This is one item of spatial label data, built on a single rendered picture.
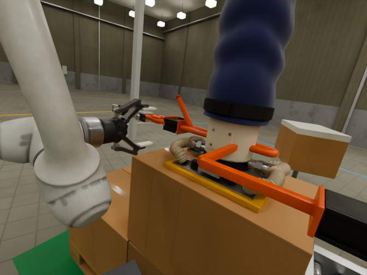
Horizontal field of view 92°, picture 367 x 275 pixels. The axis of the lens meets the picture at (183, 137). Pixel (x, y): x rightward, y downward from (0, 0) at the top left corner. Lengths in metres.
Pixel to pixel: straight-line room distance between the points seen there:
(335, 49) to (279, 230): 9.23
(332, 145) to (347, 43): 7.71
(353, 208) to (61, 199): 0.45
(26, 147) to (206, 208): 0.45
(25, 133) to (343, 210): 0.56
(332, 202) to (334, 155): 1.70
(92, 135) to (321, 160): 1.87
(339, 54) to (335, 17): 1.42
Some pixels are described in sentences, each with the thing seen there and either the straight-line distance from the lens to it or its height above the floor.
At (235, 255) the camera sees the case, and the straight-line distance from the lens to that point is 0.57.
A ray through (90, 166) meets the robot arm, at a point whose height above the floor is 1.07.
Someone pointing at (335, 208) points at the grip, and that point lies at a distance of 0.33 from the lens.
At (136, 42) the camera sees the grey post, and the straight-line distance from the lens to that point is 3.84.
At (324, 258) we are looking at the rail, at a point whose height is 0.58.
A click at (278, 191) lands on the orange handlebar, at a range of 0.35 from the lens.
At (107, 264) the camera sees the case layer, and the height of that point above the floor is 0.28.
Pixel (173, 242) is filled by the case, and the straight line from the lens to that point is 0.71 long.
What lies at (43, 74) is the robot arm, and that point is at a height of 1.22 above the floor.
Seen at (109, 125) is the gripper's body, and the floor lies 1.10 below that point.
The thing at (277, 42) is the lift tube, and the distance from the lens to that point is 0.58.
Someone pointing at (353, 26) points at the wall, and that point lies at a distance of 9.68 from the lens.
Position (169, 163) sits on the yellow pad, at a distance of 0.64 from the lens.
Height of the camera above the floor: 1.23
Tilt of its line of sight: 16 degrees down
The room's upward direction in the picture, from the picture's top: 8 degrees clockwise
